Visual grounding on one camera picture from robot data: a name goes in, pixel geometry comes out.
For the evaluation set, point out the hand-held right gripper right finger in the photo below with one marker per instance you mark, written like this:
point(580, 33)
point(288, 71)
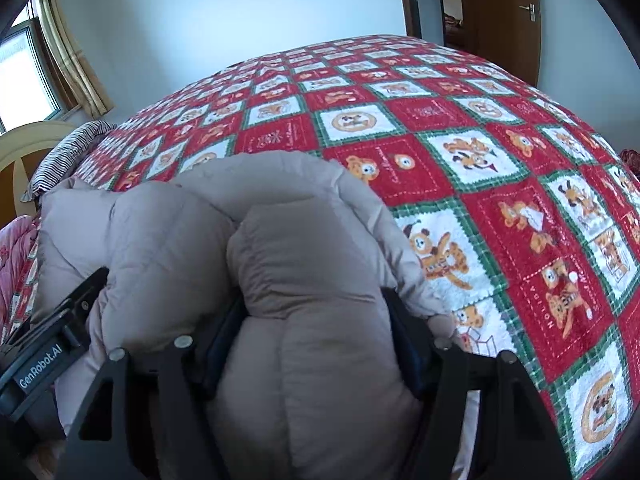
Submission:
point(410, 355)

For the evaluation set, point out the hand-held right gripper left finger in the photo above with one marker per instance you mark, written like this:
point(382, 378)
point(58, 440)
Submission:
point(220, 360)

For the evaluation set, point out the beige puffer jacket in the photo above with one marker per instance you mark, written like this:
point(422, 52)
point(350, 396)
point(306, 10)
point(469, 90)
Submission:
point(310, 285)

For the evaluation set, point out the pink quilt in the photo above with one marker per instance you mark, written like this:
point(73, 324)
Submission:
point(12, 260)

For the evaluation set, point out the striped pillow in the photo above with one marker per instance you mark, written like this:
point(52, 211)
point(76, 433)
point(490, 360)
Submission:
point(65, 155)

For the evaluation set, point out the cream wooden headboard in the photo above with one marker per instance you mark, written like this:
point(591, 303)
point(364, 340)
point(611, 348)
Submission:
point(15, 155)

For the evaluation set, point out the red checkered printed blanket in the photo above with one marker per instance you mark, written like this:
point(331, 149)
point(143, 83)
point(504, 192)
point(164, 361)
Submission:
point(425, 110)

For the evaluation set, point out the window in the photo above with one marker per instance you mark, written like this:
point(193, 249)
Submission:
point(25, 75)

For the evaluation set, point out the yellow curtain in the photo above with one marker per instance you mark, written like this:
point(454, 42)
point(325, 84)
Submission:
point(75, 60)

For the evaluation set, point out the red patterned cloth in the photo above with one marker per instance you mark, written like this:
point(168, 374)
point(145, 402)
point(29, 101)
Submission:
point(631, 162)

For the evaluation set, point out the brown wooden door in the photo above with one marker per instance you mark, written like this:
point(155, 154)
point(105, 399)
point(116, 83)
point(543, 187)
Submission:
point(500, 25)

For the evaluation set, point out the brown door frame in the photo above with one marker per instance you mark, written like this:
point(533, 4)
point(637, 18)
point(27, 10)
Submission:
point(407, 0)

